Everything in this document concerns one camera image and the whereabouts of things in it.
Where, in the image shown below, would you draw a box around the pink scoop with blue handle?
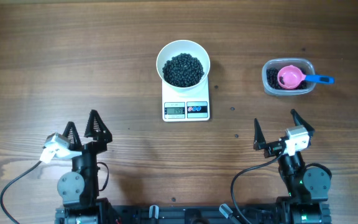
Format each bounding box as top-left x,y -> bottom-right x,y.
277,65 -> 335,90

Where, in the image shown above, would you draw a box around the black beans in container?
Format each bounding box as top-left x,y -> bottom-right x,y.
266,68 -> 307,90

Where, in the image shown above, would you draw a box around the white round bowl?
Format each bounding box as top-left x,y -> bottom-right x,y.
155,40 -> 211,92

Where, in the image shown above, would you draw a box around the black beans in bowl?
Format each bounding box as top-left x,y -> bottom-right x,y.
162,53 -> 204,88

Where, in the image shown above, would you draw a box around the white digital kitchen scale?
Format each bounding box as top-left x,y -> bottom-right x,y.
162,79 -> 210,122

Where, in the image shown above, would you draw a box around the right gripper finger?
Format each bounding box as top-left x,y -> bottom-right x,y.
254,118 -> 266,151
290,109 -> 315,137

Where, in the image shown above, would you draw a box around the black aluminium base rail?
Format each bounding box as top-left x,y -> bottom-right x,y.
54,203 -> 332,224

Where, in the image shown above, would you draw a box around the clear plastic container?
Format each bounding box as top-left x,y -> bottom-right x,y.
262,58 -> 316,96

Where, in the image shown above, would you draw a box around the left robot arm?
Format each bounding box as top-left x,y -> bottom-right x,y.
54,110 -> 119,224

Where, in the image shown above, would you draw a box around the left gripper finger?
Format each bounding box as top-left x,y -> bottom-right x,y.
84,110 -> 112,144
63,121 -> 82,150

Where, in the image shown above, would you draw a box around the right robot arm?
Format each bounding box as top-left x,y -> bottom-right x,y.
254,109 -> 332,224

